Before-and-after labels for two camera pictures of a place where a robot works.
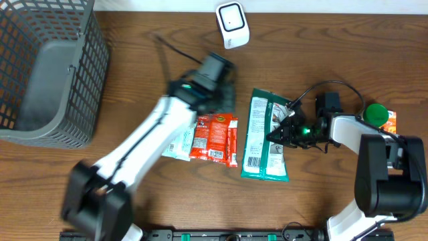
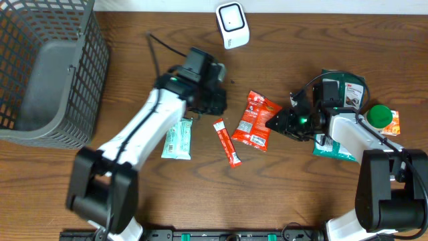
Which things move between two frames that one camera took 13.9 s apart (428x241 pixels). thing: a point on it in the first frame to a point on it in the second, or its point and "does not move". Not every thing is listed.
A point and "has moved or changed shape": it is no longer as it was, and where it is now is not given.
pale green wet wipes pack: [181, 146] does not move
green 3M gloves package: [263, 158] to [352, 90]
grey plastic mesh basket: [54, 59] does not move
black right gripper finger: [281, 132] to [281, 120]
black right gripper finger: [279, 138] to [280, 125]
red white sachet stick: [232, 152] has moved or changed shape
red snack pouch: [209, 140] to [251, 127]
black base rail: [229, 235] does not move
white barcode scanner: [233, 24] does not move
